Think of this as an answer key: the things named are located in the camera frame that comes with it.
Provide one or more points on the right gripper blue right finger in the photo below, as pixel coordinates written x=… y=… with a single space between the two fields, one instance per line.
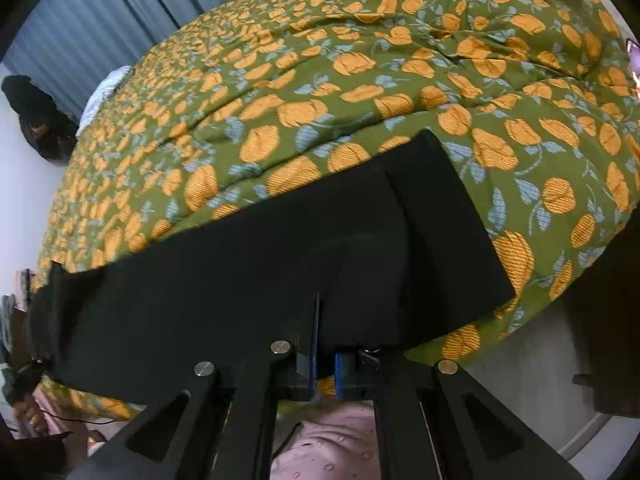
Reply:
x=339 y=375

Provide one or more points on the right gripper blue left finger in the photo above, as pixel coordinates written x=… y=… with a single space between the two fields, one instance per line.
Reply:
x=315 y=316

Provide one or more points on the black pants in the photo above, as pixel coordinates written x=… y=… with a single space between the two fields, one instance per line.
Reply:
x=391 y=252

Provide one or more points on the pink patterned clothing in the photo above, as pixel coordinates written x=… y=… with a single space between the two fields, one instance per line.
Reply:
x=208 y=432

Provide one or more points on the person's left hand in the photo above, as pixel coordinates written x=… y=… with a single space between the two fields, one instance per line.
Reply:
x=30 y=418

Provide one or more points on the black hanging bag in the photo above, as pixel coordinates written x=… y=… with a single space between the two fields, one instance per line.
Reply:
x=50 y=132

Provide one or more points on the white folded cloth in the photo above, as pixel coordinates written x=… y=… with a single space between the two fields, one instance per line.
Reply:
x=101 y=93

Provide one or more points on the green orange floral bedspread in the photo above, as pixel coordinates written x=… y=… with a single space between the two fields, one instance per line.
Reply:
x=532 y=101

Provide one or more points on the blue-grey curtain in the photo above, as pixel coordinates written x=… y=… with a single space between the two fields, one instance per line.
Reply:
x=66 y=47

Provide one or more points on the smartphone on bed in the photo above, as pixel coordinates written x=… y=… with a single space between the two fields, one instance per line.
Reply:
x=633 y=51

